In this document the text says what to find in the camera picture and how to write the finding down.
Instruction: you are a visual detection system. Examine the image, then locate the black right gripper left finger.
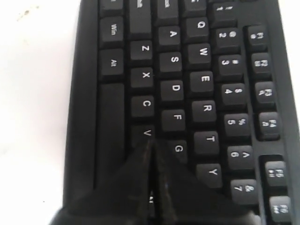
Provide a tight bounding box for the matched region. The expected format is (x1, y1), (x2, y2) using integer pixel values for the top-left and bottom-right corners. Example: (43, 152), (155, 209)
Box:
(51, 140), (151, 225)

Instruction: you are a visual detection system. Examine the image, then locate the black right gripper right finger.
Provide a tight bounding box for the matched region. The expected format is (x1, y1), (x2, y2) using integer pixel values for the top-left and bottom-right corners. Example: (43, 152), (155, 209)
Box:
(151, 142), (261, 225)

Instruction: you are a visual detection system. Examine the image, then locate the black Acer keyboard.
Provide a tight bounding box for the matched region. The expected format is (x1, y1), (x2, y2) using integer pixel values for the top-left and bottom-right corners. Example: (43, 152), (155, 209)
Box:
(63, 0), (300, 225)

